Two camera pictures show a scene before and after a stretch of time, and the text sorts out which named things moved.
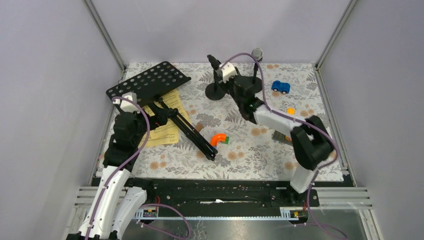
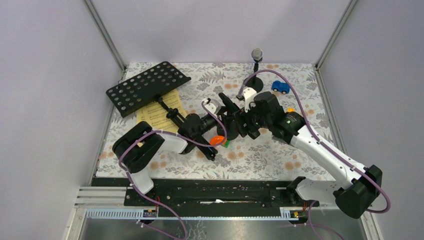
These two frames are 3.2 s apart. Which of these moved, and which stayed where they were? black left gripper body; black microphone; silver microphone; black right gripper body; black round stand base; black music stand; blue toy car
Moved: black left gripper body; black right gripper body; black microphone; black round stand base
Stayed: black music stand; blue toy car; silver microphone
